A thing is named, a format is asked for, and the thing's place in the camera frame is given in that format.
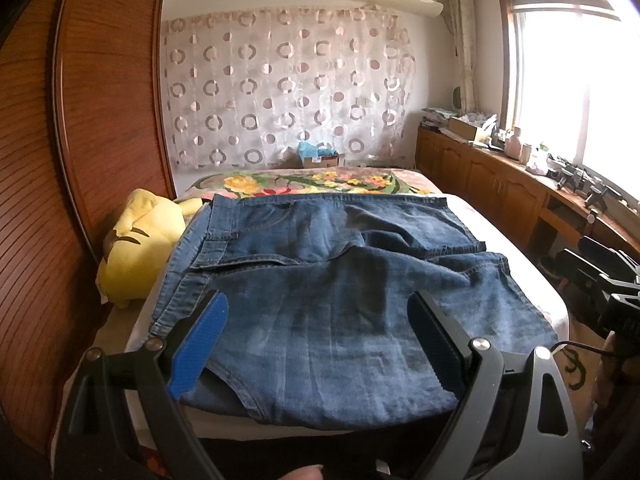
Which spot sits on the cardboard box on cabinet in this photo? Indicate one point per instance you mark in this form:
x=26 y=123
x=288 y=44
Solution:
x=470 y=132

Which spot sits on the pink circle patterned curtain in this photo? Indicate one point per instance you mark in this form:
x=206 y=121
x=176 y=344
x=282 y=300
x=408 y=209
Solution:
x=246 y=89

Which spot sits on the wooden wardrobe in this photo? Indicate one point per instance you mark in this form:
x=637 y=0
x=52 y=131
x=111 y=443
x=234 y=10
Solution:
x=80 y=129

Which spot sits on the yellow plush toy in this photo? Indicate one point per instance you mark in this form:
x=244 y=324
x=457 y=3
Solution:
x=139 y=244

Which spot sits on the window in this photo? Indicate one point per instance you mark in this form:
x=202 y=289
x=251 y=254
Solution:
x=572 y=84

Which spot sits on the floral pink blanket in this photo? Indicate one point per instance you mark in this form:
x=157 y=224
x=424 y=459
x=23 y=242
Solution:
x=341 y=180

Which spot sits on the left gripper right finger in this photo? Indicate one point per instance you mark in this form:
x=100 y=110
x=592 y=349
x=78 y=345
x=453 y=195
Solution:
x=444 y=342

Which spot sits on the pink bottle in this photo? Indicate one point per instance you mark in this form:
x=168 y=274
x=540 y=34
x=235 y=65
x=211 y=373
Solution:
x=513 y=145

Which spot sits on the white strawberry bed sheet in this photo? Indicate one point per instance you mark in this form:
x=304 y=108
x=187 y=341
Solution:
x=505 y=259

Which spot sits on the blue denim jeans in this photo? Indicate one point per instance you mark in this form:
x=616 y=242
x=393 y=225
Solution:
x=320 y=299

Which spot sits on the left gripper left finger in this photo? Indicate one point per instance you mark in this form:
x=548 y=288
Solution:
x=191 y=341

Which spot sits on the wooden sideboard cabinet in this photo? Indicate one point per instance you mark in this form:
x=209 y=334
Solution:
x=532 y=212

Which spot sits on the person's left hand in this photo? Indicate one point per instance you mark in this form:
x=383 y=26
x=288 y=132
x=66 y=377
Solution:
x=312 y=472

